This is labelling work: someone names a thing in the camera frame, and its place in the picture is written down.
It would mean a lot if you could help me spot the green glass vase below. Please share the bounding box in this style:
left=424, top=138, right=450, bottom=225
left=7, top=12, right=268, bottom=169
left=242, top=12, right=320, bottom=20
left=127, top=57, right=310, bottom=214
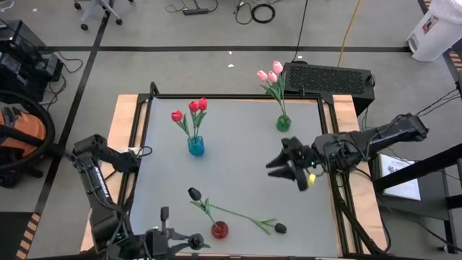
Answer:
left=276, top=114, right=292, bottom=133

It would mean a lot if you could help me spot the black side stand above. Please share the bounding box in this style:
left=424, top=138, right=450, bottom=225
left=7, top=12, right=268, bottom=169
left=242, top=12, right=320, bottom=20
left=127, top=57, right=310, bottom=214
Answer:
left=371, top=144, right=462, bottom=254

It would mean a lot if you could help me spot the grey office chair base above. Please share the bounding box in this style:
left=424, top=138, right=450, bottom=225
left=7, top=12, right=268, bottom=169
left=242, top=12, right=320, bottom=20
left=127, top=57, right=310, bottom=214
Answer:
left=74, top=0, right=134, bottom=32

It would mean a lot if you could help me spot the coiled black cable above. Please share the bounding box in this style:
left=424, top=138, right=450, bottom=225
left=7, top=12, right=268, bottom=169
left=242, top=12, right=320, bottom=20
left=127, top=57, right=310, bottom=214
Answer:
left=250, top=2, right=277, bottom=25

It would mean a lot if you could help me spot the white trash bin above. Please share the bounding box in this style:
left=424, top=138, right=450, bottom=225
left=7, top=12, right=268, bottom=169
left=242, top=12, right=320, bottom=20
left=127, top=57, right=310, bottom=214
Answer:
left=406, top=0, right=462, bottom=62

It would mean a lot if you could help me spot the black aluminium table frame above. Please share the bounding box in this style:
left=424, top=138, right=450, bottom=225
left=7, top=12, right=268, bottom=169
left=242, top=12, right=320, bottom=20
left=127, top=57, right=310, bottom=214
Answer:
left=84, top=81, right=389, bottom=260

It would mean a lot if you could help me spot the yellow cable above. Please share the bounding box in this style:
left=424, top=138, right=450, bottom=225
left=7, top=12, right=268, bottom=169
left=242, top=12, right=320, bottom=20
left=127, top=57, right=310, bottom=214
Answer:
left=337, top=0, right=362, bottom=68

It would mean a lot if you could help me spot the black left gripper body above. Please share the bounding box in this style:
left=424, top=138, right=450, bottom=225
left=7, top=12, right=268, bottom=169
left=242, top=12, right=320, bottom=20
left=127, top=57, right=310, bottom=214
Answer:
left=144, top=205, right=171, bottom=260

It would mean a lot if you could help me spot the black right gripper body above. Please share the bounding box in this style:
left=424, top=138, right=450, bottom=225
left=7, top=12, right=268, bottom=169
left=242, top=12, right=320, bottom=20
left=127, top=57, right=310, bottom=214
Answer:
left=281, top=136, right=319, bottom=193

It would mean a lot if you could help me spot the grey table mat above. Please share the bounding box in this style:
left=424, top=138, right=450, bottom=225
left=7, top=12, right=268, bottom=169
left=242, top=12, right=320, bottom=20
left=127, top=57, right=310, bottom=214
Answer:
left=123, top=97, right=340, bottom=258

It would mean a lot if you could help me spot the thin black cable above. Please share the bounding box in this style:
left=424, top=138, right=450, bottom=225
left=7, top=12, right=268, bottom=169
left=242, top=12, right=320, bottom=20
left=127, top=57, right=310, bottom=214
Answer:
left=291, top=0, right=310, bottom=62

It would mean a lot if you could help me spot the blue glass vase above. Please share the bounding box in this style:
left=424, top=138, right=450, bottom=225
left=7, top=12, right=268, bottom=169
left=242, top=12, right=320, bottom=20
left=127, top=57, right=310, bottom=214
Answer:
left=187, top=135, right=206, bottom=157

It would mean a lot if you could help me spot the black power strip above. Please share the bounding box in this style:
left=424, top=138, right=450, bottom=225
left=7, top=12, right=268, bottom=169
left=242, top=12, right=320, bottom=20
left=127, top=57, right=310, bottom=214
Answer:
left=182, top=6, right=210, bottom=16

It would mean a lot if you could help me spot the orange vacuum cleaner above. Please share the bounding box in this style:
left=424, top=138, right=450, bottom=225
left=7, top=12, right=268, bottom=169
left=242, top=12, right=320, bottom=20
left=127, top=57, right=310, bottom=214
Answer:
left=0, top=100, right=48, bottom=158
left=0, top=90, right=57, bottom=173

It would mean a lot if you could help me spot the white paper sheet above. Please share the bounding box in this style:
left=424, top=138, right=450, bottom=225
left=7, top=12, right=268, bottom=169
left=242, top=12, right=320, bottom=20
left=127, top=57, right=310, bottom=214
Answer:
left=378, top=153, right=422, bottom=202

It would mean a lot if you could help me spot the pink artificial tulip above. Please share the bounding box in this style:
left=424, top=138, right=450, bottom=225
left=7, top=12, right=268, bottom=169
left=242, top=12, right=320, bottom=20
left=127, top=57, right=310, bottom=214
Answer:
left=272, top=60, right=288, bottom=117
left=267, top=71, right=286, bottom=117
left=256, top=69, right=286, bottom=117

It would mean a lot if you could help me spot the red artificial tulip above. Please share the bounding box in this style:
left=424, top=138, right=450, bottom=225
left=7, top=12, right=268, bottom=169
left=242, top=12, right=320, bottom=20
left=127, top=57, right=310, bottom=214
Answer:
left=170, top=110, right=192, bottom=140
left=188, top=100, right=200, bottom=139
left=194, top=97, right=209, bottom=139

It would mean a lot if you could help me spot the red glass vase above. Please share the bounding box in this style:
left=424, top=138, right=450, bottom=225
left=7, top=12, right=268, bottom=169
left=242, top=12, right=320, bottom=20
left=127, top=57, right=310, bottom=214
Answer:
left=211, top=220, right=230, bottom=240

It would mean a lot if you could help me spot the black perforated computer case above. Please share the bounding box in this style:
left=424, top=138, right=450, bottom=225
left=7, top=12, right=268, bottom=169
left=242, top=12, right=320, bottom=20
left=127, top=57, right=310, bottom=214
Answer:
left=281, top=61, right=376, bottom=116

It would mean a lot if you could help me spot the black equipment box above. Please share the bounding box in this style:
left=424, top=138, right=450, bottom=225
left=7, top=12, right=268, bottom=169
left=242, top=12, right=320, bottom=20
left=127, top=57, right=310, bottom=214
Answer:
left=0, top=19, right=65, bottom=104

